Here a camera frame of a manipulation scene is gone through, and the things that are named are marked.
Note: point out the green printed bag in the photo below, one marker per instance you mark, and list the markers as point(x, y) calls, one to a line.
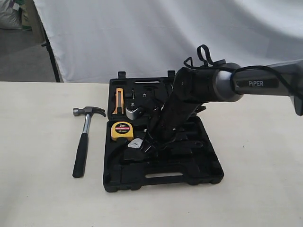
point(26, 26)

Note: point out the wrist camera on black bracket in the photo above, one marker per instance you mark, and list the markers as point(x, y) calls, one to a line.
point(144, 103)

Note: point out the white backdrop cloth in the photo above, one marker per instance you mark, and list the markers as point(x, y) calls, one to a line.
point(94, 39)

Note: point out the orange utility knife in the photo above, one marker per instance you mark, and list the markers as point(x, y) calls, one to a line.
point(119, 102)

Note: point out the adjustable wrench black handle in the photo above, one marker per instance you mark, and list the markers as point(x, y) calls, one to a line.
point(137, 143)

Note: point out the claw hammer black grip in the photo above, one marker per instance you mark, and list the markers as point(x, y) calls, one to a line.
point(82, 150)

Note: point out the white sack bag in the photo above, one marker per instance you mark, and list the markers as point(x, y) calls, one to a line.
point(10, 18)

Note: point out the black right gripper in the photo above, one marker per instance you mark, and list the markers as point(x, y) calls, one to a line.
point(163, 128)

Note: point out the black plastic tool case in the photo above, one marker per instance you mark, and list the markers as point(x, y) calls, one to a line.
point(129, 169)

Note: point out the black backdrop stand pole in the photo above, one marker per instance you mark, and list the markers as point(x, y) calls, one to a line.
point(51, 56)

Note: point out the yellow tape measure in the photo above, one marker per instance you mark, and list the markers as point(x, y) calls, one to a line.
point(122, 130)

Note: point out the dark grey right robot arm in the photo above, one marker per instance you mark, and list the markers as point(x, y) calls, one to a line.
point(194, 86)

